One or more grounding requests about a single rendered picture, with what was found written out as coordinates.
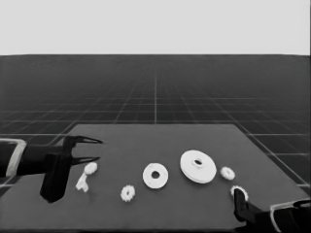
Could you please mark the large thick white disc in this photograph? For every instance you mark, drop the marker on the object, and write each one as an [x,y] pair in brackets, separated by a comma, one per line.
[189,168]

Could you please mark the white round carrier with hole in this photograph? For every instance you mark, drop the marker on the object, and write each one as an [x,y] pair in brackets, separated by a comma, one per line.
[163,179]

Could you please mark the small white T-shaped piece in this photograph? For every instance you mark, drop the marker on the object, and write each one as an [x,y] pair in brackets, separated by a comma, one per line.
[82,183]

